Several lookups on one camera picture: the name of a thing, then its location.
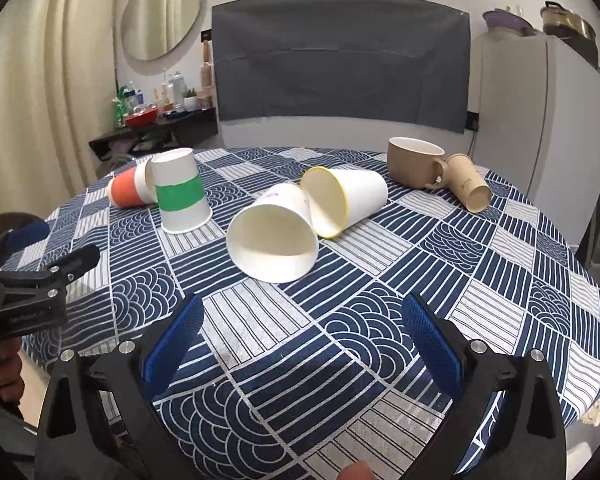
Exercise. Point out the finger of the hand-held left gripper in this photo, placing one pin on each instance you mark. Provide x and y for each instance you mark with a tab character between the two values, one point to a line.
22	237
75	261

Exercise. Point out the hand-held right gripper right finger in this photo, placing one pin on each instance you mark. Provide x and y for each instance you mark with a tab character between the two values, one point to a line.
432	345

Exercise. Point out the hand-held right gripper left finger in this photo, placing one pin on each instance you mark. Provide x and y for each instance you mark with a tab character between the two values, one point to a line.
175	345

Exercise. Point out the orange paper cup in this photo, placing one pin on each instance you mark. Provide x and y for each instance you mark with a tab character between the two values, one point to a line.
125	190

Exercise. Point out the green striped paper cup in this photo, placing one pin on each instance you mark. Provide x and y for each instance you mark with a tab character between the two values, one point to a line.
180	200

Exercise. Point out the plain white paper cup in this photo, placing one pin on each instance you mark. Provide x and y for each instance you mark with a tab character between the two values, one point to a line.
275	240

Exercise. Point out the brown paper cup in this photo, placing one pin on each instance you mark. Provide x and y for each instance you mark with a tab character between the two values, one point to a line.
467	185

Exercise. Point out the yellow rimmed paper cup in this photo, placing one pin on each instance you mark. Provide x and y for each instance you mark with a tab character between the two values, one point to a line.
365	192

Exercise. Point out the person's left hand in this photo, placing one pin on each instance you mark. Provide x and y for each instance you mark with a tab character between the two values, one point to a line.
7	380

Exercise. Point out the blue patterned tablecloth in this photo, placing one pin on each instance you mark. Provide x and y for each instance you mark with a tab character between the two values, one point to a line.
370	310

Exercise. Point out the beige curtain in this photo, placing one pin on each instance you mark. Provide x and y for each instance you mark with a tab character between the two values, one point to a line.
55	85

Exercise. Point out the red bowl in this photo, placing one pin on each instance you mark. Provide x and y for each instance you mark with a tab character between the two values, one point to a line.
141	119

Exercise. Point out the green bottle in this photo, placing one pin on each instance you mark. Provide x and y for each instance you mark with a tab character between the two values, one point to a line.
122	107

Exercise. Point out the brown ceramic mug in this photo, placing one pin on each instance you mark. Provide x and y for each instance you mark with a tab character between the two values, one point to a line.
405	165

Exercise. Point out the small potted plant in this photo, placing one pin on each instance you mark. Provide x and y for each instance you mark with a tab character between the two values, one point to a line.
190	101

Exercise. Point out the white spray bottle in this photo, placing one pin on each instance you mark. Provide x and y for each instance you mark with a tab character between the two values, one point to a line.
178	91

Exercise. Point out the white refrigerator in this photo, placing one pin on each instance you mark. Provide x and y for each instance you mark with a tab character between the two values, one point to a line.
570	135

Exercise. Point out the purple basin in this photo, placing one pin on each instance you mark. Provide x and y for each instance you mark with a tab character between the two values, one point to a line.
505	22

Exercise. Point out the metal cooking pot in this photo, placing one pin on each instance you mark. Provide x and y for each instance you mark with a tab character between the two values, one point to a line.
565	22

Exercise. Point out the black wall shelf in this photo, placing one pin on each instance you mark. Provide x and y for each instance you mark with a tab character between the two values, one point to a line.
190	127

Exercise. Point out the black wall socket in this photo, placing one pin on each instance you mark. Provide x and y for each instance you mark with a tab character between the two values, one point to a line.
472	121

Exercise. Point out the oval wall mirror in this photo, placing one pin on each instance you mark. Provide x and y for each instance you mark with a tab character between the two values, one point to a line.
160	15

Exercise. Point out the grey wall cloth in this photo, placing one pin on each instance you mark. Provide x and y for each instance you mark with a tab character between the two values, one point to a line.
340	60

